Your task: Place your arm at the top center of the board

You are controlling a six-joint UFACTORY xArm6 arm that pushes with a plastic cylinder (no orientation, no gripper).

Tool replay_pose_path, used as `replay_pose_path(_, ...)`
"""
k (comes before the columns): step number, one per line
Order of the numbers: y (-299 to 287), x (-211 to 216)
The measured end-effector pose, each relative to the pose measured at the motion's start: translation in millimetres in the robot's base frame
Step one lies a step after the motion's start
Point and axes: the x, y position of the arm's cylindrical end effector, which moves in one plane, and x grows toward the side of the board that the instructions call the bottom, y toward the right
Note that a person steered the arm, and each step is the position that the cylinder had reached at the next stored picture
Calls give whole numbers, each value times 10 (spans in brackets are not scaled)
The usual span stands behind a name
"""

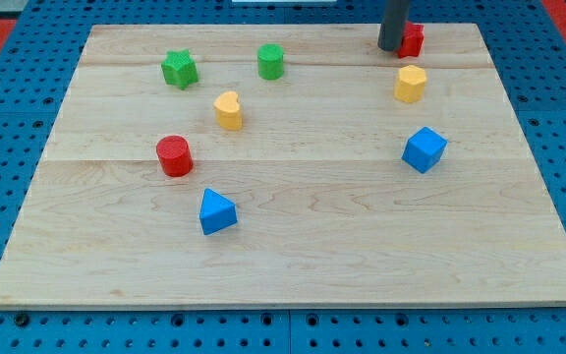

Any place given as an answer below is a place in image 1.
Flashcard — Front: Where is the yellow heart block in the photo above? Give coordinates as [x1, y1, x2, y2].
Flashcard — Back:
[213, 90, 243, 131]

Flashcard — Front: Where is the grey cylindrical robot arm stick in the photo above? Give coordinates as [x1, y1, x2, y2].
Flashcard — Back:
[377, 0, 411, 51]

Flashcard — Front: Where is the blue cube block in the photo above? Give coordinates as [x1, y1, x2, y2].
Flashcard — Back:
[402, 127, 448, 174]

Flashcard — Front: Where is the green star block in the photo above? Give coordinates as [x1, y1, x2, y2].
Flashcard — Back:
[161, 49, 199, 90]

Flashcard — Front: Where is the blue triangle block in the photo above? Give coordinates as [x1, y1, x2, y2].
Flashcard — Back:
[199, 188, 238, 235]

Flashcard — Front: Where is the red star block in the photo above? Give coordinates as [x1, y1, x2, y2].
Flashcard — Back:
[397, 21, 425, 58]

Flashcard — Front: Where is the light wooden board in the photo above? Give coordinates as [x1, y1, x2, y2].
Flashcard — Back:
[0, 24, 566, 311]

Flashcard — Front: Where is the red cylinder block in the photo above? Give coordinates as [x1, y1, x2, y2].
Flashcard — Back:
[156, 136, 194, 177]

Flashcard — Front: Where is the green cylinder block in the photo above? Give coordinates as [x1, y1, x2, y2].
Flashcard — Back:
[257, 43, 284, 80]

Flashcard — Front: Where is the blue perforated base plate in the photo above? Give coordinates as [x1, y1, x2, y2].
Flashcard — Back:
[0, 1, 566, 353]

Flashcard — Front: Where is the yellow hexagon block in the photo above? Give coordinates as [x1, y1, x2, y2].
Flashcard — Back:
[394, 65, 426, 103]

